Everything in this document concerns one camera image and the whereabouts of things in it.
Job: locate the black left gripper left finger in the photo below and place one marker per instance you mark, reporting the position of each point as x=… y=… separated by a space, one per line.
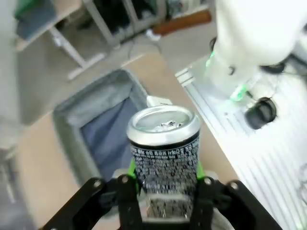
x=124 y=203

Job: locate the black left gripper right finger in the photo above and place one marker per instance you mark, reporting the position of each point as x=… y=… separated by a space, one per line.
x=211 y=203

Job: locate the black aluminium drink can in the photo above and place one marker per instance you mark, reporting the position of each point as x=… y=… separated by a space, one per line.
x=165 y=158

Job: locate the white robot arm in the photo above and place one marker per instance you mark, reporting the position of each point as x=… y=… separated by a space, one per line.
x=249 y=43

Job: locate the grey fabric basket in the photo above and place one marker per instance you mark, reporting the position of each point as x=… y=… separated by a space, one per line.
x=98 y=124

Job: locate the white aluminium mounting base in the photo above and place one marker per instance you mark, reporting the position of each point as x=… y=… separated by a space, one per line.
x=254 y=148

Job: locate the white paper piece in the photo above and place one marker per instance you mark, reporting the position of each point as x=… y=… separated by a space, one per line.
x=158 y=100

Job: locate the brown wooden chair seat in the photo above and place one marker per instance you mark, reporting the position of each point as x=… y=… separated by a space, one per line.
x=182 y=22

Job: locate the grey metal cabinet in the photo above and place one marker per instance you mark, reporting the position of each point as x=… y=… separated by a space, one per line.
x=124 y=19

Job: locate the light wood desk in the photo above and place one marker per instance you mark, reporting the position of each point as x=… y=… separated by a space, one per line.
x=45 y=31

